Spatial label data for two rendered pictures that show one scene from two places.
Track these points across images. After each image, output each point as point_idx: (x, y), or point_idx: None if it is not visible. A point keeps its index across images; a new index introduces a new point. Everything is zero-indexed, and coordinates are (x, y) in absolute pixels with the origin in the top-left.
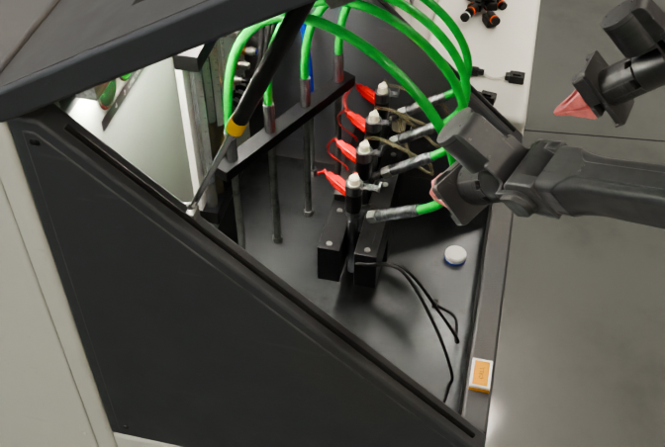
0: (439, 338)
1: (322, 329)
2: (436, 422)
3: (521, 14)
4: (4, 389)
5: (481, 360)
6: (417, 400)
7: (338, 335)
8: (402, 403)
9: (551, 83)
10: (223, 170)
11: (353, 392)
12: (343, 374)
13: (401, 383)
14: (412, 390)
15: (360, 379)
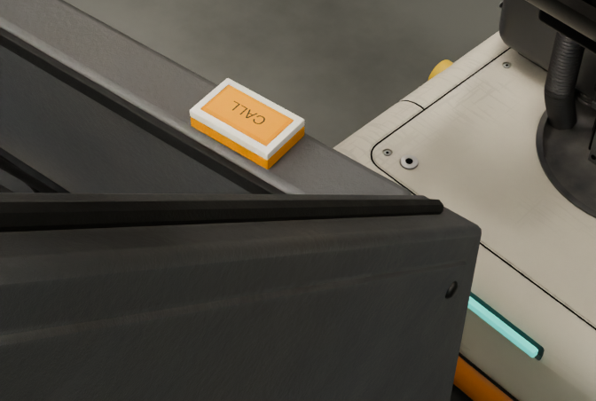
0: (42, 187)
1: (30, 247)
2: (410, 238)
3: None
4: None
5: (209, 98)
6: (348, 224)
7: (84, 219)
8: (341, 271)
9: None
10: None
11: (222, 393)
12: (183, 358)
13: (299, 214)
14: (325, 208)
15: (234, 313)
